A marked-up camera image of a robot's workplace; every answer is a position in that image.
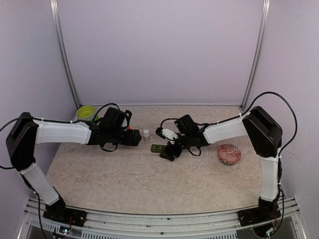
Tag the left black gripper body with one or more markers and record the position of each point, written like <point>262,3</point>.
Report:
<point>128,140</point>

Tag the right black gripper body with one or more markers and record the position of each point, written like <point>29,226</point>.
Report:
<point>176,152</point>

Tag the green weekly pill organizer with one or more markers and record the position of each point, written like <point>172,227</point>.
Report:
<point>157,148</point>

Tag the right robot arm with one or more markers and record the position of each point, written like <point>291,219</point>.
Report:
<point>259,183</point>

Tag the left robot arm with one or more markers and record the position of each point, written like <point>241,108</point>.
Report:
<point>28,131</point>

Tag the small white pill bottle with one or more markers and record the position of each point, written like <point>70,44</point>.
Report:
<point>146,135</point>

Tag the red patterned bowl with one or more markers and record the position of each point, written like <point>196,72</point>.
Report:
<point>229,154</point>

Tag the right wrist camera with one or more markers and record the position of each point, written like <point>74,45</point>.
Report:
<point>166,133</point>

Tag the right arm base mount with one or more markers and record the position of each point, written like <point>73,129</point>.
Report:
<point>257,215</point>

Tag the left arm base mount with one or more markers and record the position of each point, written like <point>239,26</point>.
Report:
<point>72,217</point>

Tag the left aluminium frame post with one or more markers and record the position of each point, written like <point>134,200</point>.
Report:
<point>59,33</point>

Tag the aluminium frame post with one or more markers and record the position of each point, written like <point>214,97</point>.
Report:
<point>257,53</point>
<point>59,33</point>

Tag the right aluminium frame post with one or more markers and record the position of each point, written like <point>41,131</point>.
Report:
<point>257,53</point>

